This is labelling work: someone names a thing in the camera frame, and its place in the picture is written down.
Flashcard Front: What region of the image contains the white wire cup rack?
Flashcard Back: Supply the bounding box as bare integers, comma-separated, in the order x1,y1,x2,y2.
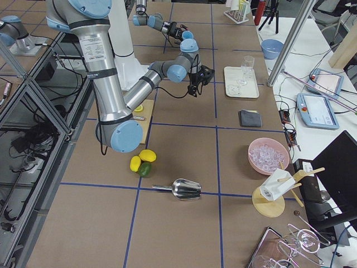
224,0,250,24

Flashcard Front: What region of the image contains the red bottle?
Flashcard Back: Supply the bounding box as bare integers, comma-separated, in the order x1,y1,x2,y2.
254,0,266,26

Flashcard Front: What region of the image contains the blue teach pendant far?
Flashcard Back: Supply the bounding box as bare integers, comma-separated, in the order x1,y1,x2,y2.
306,68,344,99

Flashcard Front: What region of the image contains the cream bear tray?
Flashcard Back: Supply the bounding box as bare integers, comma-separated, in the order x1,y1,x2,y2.
224,66,259,99

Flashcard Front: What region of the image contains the blue teach pendant near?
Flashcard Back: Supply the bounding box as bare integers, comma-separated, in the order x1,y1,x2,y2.
296,93,340,130

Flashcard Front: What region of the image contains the metal ice scoop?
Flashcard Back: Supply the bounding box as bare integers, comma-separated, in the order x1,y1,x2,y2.
152,178,201,200

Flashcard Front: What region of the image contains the green lime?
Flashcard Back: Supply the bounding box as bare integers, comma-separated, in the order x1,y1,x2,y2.
138,162,152,178

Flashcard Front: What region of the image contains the wooden cutting board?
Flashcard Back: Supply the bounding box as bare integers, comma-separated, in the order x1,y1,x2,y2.
133,99,155,145

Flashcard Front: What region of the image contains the black monitor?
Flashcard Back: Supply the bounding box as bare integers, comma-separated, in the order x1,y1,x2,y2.
295,130,357,232

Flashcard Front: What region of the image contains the light blue cup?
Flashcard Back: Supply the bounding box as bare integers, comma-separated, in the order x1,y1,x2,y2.
181,31,194,41

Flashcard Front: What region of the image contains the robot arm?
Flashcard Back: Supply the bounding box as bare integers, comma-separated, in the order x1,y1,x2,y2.
46,1,215,153
133,0,194,42

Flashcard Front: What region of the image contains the clear wine glass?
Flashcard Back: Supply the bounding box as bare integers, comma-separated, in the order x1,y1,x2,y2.
238,55,254,86

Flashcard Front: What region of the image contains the white paper cup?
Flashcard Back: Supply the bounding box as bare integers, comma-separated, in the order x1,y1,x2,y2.
259,169,295,201

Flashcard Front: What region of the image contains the aluminium frame post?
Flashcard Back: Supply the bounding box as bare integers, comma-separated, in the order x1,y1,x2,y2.
267,0,317,87

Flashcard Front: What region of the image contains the black tripod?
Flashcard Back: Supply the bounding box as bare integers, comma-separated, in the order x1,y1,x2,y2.
258,0,279,34

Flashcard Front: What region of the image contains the wooden mug tree stand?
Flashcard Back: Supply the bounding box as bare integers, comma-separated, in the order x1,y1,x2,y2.
252,167,325,218

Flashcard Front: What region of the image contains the grey folded cloth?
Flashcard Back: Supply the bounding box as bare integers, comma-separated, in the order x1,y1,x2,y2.
238,109,262,127

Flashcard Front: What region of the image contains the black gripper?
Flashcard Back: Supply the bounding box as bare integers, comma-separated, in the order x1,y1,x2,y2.
167,22,189,40
188,65,215,96

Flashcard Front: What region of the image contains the blue bowl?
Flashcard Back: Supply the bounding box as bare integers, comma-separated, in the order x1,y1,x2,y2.
261,39,284,60

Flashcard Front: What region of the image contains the lemon half slice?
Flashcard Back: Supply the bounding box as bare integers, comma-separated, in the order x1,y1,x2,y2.
134,104,144,113

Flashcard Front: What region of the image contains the yellow lemon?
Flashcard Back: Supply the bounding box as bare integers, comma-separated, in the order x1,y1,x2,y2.
139,149,157,162
129,156,142,173

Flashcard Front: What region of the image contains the glass rack with glasses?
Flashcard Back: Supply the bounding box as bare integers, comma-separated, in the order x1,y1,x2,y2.
247,222,331,267

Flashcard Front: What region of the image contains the pink bowl of ice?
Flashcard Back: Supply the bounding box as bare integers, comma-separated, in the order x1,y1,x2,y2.
248,137,290,175

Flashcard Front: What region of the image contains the blue teach pendant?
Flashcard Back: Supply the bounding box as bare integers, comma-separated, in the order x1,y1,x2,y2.
296,93,340,130
306,68,344,99

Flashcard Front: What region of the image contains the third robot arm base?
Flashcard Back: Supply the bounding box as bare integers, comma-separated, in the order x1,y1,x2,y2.
1,15,48,56

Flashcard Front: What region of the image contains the black handled knife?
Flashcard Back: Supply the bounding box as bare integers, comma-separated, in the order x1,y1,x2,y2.
133,116,146,121

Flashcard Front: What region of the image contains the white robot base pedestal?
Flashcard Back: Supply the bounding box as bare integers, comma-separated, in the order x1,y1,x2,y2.
109,0,147,91

